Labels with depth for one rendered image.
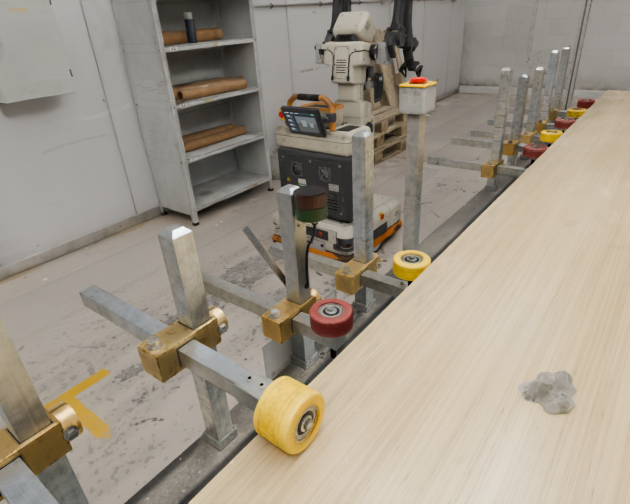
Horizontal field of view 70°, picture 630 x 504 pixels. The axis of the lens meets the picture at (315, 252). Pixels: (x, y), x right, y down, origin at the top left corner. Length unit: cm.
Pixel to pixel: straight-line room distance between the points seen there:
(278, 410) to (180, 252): 26
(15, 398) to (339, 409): 39
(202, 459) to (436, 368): 44
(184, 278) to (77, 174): 289
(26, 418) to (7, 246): 286
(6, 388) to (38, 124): 289
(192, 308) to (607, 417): 59
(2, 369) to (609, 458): 69
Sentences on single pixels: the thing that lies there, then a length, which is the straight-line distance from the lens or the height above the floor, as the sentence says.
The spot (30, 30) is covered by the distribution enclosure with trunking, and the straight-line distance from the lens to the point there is 317.
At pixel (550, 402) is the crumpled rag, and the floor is 91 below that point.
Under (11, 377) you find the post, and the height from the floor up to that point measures 106.
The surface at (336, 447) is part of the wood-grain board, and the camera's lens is 62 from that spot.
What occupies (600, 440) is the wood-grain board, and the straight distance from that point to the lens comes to 70.
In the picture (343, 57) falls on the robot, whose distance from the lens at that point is 282.
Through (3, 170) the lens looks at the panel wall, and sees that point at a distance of 336.
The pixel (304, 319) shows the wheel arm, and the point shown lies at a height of 86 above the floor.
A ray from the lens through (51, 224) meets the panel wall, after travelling 352.
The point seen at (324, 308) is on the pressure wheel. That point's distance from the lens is 84.
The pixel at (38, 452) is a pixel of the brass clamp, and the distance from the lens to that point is 66.
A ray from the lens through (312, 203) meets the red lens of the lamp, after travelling 77.
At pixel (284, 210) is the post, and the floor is 107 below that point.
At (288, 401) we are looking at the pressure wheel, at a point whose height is 98.
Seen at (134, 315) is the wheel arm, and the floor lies 96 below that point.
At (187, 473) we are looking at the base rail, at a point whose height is 70.
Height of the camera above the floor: 138
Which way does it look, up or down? 28 degrees down
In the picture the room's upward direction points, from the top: 4 degrees counter-clockwise
